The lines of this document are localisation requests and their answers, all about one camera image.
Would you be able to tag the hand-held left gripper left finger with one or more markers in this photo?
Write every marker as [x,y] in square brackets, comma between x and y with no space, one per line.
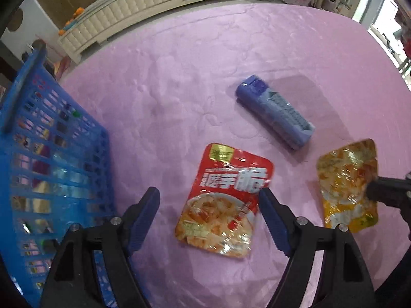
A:
[146,218]

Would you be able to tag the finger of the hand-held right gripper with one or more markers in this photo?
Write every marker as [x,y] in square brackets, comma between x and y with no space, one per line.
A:
[385,189]

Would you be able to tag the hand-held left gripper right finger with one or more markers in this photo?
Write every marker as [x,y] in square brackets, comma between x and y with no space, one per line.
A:
[273,221]

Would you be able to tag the yellow-orange snack packet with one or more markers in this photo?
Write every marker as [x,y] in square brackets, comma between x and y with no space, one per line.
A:
[343,173]

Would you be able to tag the red snack packet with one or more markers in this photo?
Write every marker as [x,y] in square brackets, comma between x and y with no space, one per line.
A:
[224,179]

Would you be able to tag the blue plastic basket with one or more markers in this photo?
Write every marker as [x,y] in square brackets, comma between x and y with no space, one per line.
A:
[29,73]

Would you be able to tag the purple-blue biscuit packet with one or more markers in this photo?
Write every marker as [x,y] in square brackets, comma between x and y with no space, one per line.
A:
[273,112]

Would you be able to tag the pink blanket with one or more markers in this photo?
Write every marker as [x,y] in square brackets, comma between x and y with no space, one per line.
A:
[179,86]

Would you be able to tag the blue toy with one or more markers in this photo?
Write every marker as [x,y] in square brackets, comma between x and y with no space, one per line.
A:
[68,27]

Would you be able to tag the cream TV cabinet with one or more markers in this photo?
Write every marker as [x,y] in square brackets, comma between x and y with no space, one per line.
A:
[128,6]

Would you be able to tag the oranges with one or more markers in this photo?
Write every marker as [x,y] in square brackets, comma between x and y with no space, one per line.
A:
[77,12]

